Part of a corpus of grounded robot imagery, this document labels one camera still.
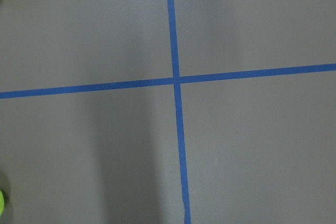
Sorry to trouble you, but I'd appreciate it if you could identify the yellow tennis ball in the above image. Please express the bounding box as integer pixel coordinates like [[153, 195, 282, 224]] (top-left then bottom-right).
[[0, 190, 5, 216]]

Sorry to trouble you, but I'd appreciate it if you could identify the brown paper table cover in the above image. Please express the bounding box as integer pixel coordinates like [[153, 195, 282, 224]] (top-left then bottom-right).
[[1, 0, 335, 223]]

